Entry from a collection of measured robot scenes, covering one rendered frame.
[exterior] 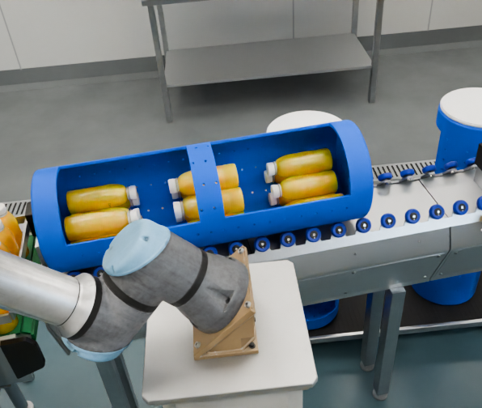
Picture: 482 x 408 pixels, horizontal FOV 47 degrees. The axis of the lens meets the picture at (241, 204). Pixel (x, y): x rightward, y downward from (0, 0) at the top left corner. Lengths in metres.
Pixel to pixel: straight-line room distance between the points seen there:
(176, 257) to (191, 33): 3.92
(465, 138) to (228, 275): 1.23
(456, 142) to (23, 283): 1.55
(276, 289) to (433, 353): 1.48
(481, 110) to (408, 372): 1.11
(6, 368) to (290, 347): 0.86
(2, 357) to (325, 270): 0.92
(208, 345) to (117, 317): 0.18
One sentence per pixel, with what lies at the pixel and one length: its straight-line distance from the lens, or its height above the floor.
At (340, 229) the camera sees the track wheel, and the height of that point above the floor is 0.97.
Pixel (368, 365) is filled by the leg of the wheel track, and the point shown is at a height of 0.04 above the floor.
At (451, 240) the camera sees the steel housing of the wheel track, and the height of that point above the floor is 0.86.
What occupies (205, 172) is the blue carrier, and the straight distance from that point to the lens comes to 1.42.
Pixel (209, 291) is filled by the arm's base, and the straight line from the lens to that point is 1.00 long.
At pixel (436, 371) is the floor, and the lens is 2.54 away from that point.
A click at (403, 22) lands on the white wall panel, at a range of 5.08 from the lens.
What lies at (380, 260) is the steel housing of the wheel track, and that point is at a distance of 1.71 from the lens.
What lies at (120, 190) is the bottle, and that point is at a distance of 1.57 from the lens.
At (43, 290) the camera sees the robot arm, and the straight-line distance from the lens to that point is 0.95.
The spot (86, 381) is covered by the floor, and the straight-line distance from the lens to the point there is 2.58.
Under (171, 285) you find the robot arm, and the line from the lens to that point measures 0.98.
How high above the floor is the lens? 2.03
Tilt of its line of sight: 38 degrees down
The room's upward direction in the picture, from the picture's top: 5 degrees counter-clockwise
